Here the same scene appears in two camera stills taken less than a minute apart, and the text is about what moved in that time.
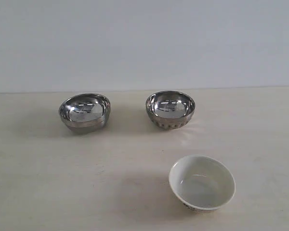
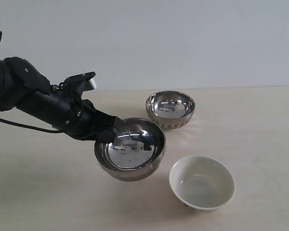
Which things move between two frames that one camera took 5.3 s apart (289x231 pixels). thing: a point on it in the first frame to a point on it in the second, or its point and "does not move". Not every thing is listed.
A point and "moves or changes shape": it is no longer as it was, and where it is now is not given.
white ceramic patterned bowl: (202, 184) does not move
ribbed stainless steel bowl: (169, 110) does not move
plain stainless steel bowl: (84, 113) moves or changes shape
